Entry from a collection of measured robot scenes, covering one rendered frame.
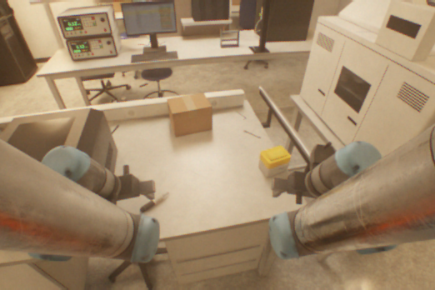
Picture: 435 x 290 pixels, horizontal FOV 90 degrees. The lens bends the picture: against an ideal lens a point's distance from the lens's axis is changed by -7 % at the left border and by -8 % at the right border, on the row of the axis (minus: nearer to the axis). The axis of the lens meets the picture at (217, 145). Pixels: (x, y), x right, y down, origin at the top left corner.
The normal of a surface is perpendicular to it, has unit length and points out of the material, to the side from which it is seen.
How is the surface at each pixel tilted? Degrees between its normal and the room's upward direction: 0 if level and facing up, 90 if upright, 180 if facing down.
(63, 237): 100
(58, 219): 93
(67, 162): 25
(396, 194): 92
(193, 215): 0
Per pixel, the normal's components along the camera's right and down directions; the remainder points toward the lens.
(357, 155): 0.08, -0.41
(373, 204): -0.97, 0.18
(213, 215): 0.00, -0.75
